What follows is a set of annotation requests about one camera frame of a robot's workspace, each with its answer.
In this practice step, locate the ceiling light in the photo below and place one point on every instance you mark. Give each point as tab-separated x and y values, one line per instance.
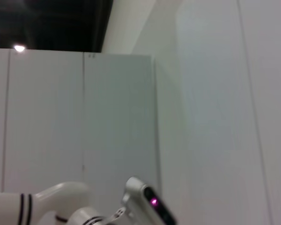
19	48

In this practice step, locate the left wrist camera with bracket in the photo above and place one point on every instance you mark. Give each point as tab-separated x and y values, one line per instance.
140	199

